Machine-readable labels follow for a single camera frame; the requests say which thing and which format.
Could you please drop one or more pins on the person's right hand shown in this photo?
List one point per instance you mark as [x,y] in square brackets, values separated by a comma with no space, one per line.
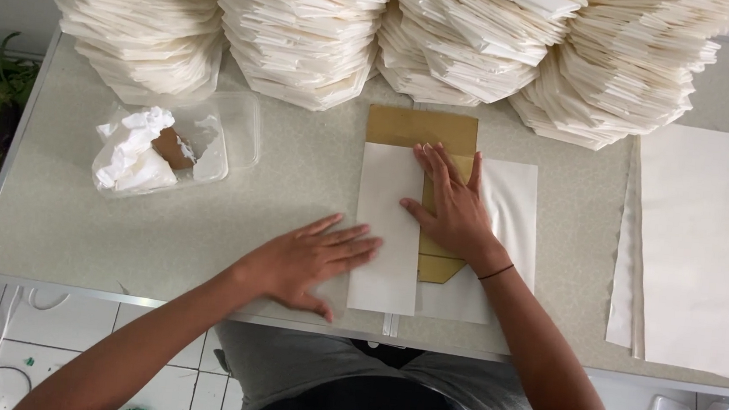
[456,216]

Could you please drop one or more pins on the person's left hand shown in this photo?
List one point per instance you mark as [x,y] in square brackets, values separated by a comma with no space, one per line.
[296,265]

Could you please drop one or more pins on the white paper sheet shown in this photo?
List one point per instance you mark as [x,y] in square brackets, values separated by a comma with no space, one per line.
[388,240]

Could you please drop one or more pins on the brown cardboard template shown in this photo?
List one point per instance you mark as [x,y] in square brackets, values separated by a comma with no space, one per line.
[411,126]

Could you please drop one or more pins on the thin black wristband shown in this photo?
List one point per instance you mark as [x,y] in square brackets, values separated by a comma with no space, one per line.
[496,272]

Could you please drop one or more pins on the clear plastic container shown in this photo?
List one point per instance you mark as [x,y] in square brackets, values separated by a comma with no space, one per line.
[239,128]

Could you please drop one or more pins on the brown cardboard scrap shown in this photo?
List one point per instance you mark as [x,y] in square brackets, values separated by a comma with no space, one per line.
[171,148]

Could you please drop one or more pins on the stack of folded white bags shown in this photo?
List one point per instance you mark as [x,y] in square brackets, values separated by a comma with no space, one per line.
[137,13]
[471,36]
[294,27]
[627,70]

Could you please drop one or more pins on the crumpled white tissue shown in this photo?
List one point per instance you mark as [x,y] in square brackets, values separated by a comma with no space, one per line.
[128,151]

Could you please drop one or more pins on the pile of flat white sheets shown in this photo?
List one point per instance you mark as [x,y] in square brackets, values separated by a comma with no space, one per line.
[710,248]

